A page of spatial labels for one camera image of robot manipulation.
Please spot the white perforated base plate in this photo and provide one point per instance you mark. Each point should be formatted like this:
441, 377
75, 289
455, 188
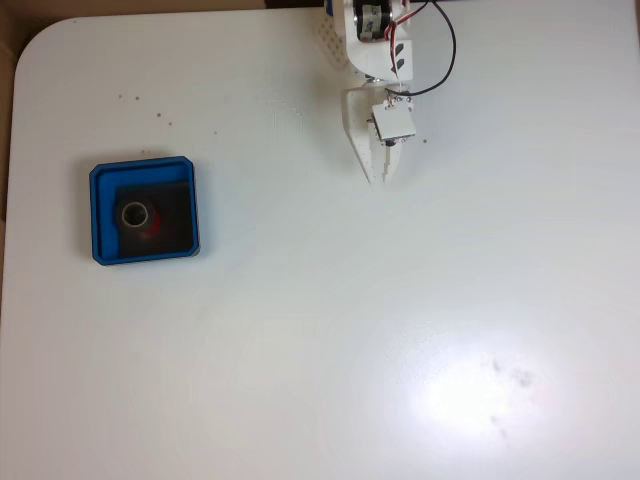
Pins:
330, 45

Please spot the blue square box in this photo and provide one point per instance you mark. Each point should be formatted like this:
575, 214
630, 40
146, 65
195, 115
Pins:
102, 220

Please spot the red tape roll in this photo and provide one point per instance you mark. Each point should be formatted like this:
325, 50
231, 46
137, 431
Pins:
134, 214

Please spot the white square camera box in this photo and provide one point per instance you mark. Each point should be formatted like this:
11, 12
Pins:
395, 121

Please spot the blue table clamp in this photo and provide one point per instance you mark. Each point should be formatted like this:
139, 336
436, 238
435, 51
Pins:
329, 7

